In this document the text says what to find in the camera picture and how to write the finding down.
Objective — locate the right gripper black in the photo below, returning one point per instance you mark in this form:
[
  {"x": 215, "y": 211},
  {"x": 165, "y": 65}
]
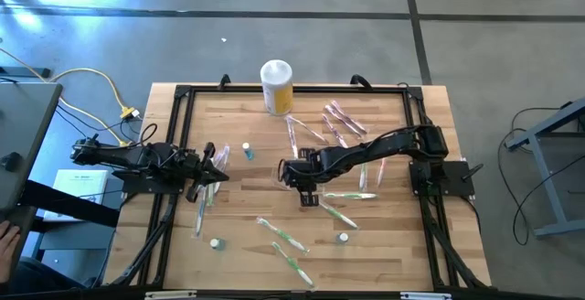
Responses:
[{"x": 301, "y": 172}]

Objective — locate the black flat bar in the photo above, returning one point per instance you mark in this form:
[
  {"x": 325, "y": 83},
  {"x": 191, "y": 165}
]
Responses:
[{"x": 27, "y": 71}]

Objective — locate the white yellow wipes canister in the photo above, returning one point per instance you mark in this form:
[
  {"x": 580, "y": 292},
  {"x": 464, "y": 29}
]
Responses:
[{"x": 276, "y": 89}]

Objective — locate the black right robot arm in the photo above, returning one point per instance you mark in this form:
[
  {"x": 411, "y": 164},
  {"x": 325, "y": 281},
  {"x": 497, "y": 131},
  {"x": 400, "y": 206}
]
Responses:
[{"x": 388, "y": 144}]

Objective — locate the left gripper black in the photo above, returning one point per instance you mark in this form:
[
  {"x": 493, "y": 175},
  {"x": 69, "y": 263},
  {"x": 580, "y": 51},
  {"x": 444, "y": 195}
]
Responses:
[{"x": 192, "y": 167}]

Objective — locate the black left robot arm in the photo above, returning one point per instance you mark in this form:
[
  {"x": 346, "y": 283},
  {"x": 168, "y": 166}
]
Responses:
[{"x": 123, "y": 153}]

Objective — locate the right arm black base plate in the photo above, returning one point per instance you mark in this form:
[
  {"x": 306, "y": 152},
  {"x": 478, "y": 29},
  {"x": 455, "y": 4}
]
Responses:
[{"x": 457, "y": 176}]

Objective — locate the white booklet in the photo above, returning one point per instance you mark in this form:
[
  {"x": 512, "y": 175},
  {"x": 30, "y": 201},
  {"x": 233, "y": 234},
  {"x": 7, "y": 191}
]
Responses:
[{"x": 77, "y": 183}]

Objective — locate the grey toothbrush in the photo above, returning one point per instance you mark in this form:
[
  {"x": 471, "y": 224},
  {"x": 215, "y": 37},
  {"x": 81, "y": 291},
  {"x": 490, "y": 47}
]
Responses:
[{"x": 200, "y": 217}]

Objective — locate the black aluminium table frame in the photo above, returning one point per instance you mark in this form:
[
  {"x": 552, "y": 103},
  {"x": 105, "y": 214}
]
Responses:
[{"x": 343, "y": 89}]

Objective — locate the orange toothbrush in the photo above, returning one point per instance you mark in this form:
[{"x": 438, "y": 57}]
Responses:
[{"x": 380, "y": 174}]

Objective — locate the dark grey office desk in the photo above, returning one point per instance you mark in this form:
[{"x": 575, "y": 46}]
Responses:
[{"x": 27, "y": 121}]

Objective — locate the person's leg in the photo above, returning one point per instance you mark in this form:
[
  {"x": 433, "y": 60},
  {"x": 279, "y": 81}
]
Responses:
[{"x": 41, "y": 275}]

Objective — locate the black clamp lever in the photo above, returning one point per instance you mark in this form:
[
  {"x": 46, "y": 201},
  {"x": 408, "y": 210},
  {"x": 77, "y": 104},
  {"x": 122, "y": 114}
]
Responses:
[{"x": 473, "y": 172}]

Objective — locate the black computer mouse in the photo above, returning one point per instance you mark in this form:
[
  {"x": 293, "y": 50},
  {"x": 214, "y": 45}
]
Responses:
[{"x": 11, "y": 160}]

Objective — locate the white frame bracket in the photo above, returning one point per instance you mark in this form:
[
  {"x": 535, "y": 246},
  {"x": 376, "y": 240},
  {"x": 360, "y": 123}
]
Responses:
[
  {"x": 169, "y": 295},
  {"x": 425, "y": 296}
]

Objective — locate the person's hand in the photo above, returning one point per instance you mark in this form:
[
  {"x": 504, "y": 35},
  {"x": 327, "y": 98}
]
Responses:
[{"x": 8, "y": 249}]

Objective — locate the blue-grey metal table frame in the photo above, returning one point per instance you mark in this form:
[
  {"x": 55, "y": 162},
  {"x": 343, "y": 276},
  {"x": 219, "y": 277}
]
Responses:
[{"x": 549, "y": 185}]

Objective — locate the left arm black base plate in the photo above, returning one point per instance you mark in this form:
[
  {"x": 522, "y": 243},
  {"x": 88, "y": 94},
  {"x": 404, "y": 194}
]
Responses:
[{"x": 137, "y": 185}]

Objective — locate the black desk crossbar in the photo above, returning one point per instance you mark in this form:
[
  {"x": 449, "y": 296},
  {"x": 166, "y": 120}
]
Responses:
[{"x": 68, "y": 204}]

